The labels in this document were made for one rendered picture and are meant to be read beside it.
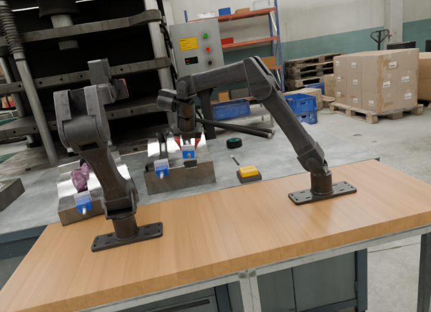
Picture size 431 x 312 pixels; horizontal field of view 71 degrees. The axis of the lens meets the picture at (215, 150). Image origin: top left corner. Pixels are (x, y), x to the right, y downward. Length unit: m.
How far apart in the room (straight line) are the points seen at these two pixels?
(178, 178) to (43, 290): 0.54
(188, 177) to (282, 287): 0.67
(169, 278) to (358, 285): 1.06
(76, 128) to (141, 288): 0.39
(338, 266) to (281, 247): 0.77
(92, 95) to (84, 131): 0.08
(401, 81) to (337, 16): 4.03
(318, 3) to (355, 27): 1.14
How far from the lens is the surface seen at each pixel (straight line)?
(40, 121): 2.01
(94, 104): 0.70
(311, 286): 1.53
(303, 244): 0.80
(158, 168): 1.11
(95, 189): 1.22
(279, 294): 1.51
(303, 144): 0.92
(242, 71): 0.90
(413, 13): 9.59
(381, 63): 4.74
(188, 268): 0.76
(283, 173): 1.16
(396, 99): 4.94
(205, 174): 1.14
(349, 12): 8.75
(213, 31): 1.95
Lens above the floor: 1.26
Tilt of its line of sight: 17 degrees down
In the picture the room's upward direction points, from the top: 9 degrees counter-clockwise
